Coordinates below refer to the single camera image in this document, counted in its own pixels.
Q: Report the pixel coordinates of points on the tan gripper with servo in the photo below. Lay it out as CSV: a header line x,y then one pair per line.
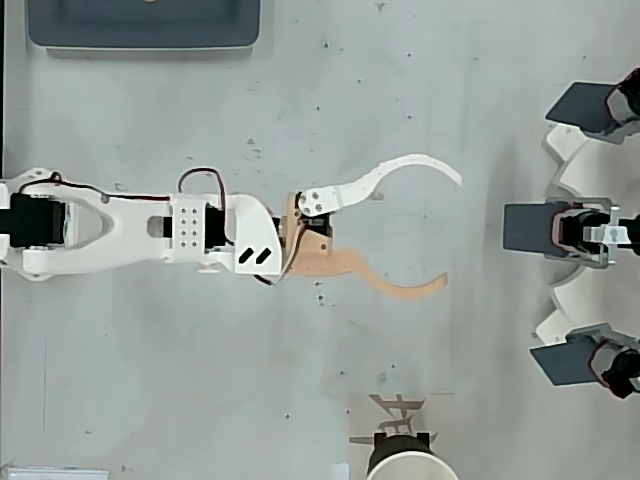
x,y
311,252

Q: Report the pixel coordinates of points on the black paper cup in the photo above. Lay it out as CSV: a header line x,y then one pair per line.
x,y
410,467

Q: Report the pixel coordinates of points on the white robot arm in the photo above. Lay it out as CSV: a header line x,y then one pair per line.
x,y
125,235

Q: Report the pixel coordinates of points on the printed paper mat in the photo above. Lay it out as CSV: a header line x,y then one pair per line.
x,y
440,415

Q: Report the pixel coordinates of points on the dark grey dispenser paddle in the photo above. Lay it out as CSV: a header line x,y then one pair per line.
x,y
580,107
527,227
565,362

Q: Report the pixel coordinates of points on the black red dispenser valve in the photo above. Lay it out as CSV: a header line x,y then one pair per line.
x,y
575,227
620,370
627,105

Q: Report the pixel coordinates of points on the white dispenser carousel base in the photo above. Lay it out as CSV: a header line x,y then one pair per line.
x,y
600,170

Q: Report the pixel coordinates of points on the dark grey tray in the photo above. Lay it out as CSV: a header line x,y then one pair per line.
x,y
140,20

